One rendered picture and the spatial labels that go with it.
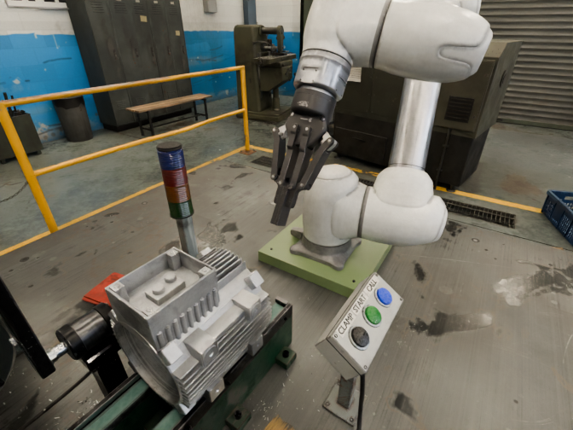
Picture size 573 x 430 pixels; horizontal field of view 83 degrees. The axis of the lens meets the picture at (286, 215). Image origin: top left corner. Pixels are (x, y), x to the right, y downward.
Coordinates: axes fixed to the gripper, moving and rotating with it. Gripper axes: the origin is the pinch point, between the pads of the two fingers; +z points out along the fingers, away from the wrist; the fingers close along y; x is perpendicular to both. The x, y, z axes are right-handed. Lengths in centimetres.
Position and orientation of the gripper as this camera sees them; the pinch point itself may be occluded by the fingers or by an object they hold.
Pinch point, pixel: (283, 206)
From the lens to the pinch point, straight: 58.1
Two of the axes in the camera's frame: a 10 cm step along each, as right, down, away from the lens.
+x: 5.1, 0.7, 8.6
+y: 8.1, 2.9, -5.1
